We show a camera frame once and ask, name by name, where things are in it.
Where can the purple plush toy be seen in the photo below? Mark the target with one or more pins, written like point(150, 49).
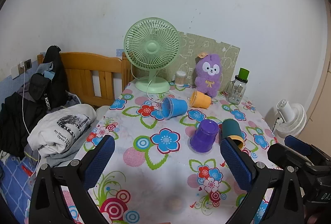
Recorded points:
point(208, 76)

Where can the teal cup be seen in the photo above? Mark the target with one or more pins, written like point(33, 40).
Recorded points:
point(231, 129)

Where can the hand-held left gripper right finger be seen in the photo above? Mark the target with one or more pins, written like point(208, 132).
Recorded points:
point(236, 164)

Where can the blue cup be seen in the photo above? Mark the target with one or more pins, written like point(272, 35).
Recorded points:
point(177, 107)

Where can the floral tablecloth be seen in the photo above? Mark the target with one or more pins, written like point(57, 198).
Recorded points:
point(160, 162)

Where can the grey folded clothing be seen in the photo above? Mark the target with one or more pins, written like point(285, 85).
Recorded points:
point(62, 158)

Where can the wooden bed headboard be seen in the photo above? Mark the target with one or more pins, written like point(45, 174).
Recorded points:
point(85, 63)

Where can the blue checked bed sheet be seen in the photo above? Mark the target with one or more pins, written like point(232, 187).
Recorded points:
point(14, 187)

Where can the folded white printed shirt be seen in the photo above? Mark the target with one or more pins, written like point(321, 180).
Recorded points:
point(62, 125)

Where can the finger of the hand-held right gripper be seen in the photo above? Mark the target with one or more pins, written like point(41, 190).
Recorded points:
point(284, 155)
point(300, 146)

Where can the clear cotton swab box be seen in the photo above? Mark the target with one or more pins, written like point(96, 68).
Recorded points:
point(180, 78)

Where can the black bag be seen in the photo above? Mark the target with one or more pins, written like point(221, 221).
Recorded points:
point(50, 84)

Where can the green desk fan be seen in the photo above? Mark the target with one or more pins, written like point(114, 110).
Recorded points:
point(152, 46)

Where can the orange cup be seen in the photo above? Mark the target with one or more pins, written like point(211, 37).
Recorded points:
point(200, 100)

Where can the glass jar with green lid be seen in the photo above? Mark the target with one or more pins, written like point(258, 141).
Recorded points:
point(236, 91)

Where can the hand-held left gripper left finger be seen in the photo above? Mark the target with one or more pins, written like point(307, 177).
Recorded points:
point(99, 159)

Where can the purple cup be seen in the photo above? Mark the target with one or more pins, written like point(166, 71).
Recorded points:
point(204, 136)

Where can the wall socket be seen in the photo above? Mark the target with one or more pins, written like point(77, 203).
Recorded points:
point(25, 64)

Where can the black clothing pile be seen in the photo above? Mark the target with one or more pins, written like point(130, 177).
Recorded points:
point(13, 120)

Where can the white floor fan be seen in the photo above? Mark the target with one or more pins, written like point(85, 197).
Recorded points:
point(289, 120)

